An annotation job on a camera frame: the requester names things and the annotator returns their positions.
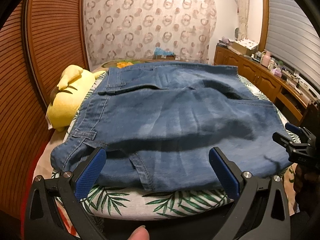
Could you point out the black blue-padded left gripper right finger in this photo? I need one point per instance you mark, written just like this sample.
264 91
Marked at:
260 209

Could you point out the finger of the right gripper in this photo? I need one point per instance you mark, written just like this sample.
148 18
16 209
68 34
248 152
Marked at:
301 132
286 142

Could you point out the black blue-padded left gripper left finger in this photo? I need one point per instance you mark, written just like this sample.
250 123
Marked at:
42 218

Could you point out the blue denim pants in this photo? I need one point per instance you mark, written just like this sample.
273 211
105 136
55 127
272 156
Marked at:
158 122

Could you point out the person's left hand thumb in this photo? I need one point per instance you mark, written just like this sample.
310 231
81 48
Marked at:
140 234

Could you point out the wooden sideboard cabinet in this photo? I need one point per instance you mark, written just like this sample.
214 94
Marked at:
286 99

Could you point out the pink bottle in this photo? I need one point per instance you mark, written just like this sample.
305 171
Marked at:
265 58

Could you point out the grey window roller blind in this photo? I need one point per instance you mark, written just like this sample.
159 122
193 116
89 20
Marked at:
292 38

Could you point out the open patterned cardboard box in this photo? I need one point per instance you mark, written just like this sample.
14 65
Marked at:
245 46

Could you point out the yellow Pikachu plush toy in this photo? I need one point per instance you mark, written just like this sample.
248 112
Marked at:
67 96

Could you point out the cardboard box with blue cloth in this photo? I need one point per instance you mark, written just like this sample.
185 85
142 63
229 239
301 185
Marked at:
161 54

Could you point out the cream side curtain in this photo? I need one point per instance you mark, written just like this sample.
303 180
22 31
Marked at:
243 12

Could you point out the floral brown blanket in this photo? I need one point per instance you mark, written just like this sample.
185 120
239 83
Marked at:
124 63

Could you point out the patterned sheer circle curtain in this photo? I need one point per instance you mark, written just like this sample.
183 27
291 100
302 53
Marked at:
137 29

